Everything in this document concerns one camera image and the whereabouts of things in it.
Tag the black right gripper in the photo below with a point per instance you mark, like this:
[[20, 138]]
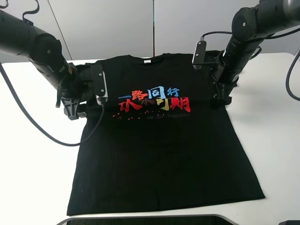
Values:
[[223, 78]]

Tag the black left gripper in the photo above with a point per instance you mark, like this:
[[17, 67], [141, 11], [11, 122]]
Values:
[[76, 87]]

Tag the black printed t-shirt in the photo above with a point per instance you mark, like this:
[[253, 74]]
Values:
[[157, 144]]

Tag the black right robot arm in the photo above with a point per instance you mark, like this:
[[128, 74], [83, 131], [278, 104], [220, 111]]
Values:
[[250, 27]]

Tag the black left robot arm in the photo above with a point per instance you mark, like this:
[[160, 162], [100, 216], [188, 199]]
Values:
[[21, 38]]

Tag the dark corner robot part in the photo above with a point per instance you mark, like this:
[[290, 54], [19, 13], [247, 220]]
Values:
[[290, 222]]

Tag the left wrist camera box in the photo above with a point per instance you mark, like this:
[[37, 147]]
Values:
[[99, 83]]

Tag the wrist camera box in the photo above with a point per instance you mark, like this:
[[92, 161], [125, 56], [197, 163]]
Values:
[[199, 54], [99, 83]]

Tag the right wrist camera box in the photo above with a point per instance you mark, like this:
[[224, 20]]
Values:
[[199, 54]]

